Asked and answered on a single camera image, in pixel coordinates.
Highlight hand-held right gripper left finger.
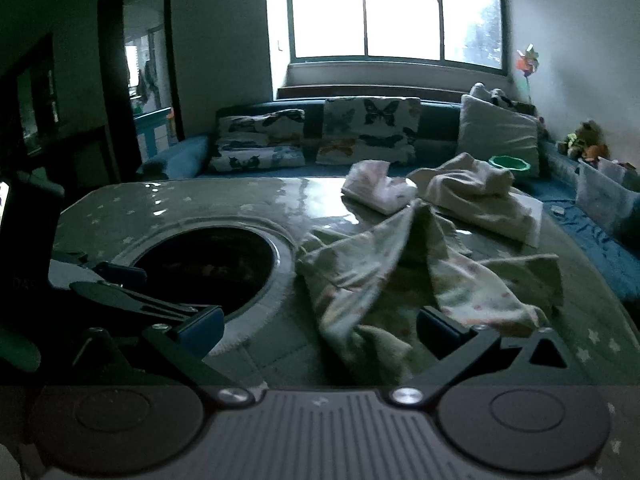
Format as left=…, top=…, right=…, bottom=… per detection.
left=70, top=305, right=253, bottom=406

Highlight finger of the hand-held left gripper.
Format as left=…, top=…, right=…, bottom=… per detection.
left=70, top=281, right=201, bottom=328
left=92, top=261, right=148, bottom=286

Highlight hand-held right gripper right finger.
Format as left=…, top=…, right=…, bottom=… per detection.
left=389, top=306, right=586, bottom=407

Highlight pale printed baby garment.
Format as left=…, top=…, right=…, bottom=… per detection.
left=296, top=200, right=561, bottom=386

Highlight round table stove pit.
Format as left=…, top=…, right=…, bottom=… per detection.
left=132, top=225, right=281, bottom=318

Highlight blue sofa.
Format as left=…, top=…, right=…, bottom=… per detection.
left=137, top=97, right=640, bottom=301

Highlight dark cabinet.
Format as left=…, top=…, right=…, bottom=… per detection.
left=0, top=35, right=57, bottom=157

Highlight cream garment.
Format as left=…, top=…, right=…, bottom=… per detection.
left=407, top=152, right=543, bottom=248

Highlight folded pink white garment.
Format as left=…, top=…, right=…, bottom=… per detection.
left=341, top=160, right=418, bottom=213

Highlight long butterfly-print cushion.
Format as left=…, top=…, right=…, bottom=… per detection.
left=209, top=145, right=307, bottom=173

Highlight green bowl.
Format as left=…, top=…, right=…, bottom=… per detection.
left=489, top=155, right=530, bottom=174

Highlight doorway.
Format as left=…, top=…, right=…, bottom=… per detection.
left=97, top=0, right=187, bottom=182

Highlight flat butterfly-print cushion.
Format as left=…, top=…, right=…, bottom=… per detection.
left=216, top=109, right=306, bottom=150

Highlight plain white cushion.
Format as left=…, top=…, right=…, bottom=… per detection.
left=457, top=95, right=541, bottom=177

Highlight square butterfly-print cushion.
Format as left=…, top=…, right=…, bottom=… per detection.
left=316, top=97, right=422, bottom=166

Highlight clear storage box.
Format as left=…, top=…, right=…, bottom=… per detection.
left=575, top=157, right=640, bottom=233

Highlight brown stuffed toy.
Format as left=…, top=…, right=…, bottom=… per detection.
left=565, top=120, right=611, bottom=162

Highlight black and white plush toy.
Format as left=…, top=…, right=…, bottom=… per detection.
left=470, top=82, right=522, bottom=109

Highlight colourful pinwheel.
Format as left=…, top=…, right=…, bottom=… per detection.
left=516, top=45, right=544, bottom=103

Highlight window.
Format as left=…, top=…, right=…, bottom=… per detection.
left=284, top=0, right=505, bottom=70

